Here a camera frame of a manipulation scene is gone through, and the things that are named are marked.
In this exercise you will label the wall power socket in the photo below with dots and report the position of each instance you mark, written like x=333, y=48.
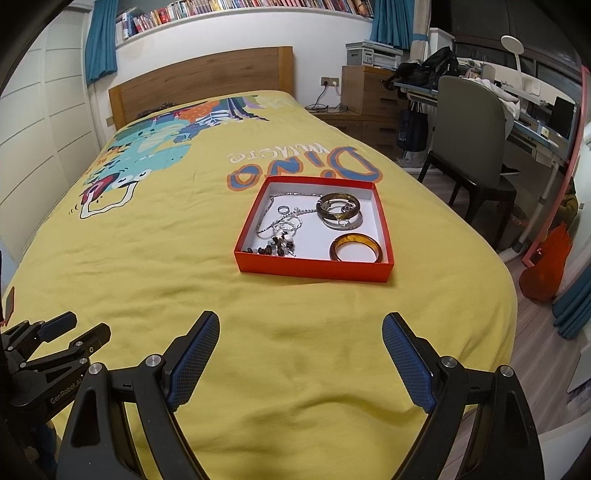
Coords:
x=330, y=82

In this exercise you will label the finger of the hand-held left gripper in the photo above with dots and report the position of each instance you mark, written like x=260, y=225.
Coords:
x=90, y=341
x=57, y=325

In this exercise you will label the amber tortoise bangle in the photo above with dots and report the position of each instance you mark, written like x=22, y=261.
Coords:
x=355, y=238

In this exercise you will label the white desk lamp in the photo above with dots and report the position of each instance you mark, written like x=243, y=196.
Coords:
x=512, y=46

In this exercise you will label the row of books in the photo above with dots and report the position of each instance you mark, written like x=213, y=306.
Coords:
x=231, y=9

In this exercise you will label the orange mesh bag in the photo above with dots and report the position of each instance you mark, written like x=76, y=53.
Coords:
x=545, y=267

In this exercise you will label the wooden headboard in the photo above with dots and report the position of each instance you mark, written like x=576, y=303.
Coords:
x=194, y=83

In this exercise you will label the dark tote bag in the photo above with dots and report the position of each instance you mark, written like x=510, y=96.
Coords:
x=412, y=129

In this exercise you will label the dark monitor screen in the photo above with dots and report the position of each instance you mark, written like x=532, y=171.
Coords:
x=564, y=117

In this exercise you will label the blue and white curtain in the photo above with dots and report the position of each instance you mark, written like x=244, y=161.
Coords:
x=392, y=23

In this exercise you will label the white wardrobe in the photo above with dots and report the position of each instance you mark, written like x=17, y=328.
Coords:
x=41, y=138

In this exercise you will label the black bag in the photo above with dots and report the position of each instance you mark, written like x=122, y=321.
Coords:
x=429, y=67

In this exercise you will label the olive brown translucent bangle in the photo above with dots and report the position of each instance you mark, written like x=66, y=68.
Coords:
x=325, y=213

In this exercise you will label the pink pole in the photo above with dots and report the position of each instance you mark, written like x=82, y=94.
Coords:
x=565, y=161

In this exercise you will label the red jewelry box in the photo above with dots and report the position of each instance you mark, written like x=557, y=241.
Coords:
x=314, y=272

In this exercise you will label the white printer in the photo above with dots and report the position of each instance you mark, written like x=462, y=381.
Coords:
x=371, y=53

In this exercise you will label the thin gold bangle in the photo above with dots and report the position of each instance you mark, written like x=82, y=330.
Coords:
x=351, y=226

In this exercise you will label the white desk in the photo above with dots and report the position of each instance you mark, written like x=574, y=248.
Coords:
x=531, y=115

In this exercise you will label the wooden nightstand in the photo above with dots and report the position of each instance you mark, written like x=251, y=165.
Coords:
x=364, y=92

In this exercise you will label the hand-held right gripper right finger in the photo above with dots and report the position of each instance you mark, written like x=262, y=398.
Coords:
x=406, y=360

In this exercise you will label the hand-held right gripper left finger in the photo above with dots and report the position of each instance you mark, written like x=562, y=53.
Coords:
x=194, y=364

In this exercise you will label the grey chair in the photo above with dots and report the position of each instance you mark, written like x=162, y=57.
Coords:
x=466, y=129

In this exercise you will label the yellow printed blanket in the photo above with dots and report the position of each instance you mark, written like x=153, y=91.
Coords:
x=277, y=323

